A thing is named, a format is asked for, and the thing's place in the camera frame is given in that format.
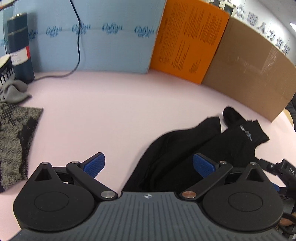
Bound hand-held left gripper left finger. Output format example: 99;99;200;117
28;152;117;202

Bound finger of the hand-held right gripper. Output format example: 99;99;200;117
259;158;282;175

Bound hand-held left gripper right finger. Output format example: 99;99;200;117
179;153;270;202

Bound black garment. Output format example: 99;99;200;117
121;107;270;193

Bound grey black patterned cloth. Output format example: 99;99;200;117
0;102;44;193

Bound brown cardboard board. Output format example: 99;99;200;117
202;17;296;122

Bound white cup with black pattern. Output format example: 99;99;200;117
0;55;15;87

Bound orange printed board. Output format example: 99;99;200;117
149;0;230;84

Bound light blue foam board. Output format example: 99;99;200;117
0;0;167;74

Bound black cable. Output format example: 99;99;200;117
34;0;82;80

